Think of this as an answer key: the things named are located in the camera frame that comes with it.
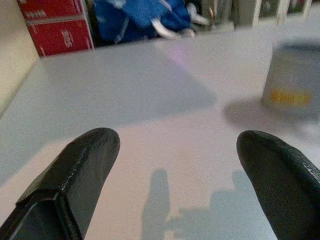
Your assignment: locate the blue bag with white handles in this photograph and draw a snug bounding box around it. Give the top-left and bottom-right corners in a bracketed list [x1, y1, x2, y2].
[92, 0, 196, 45]

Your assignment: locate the white furniture frame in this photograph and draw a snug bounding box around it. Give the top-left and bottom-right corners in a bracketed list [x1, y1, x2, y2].
[233, 0, 313, 26]

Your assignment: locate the red cardboard box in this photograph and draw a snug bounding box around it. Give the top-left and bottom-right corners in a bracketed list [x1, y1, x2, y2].
[26, 18, 95, 58]
[16, 0, 87, 25]

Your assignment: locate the grey container with yellow label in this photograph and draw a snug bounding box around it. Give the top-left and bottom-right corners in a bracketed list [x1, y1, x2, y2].
[261, 39, 320, 110]

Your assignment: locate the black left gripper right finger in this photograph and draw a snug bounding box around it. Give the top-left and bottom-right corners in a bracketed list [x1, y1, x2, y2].
[236, 129, 320, 240]

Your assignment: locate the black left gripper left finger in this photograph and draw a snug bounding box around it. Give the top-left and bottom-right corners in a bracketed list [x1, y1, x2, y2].
[0, 127, 121, 240]

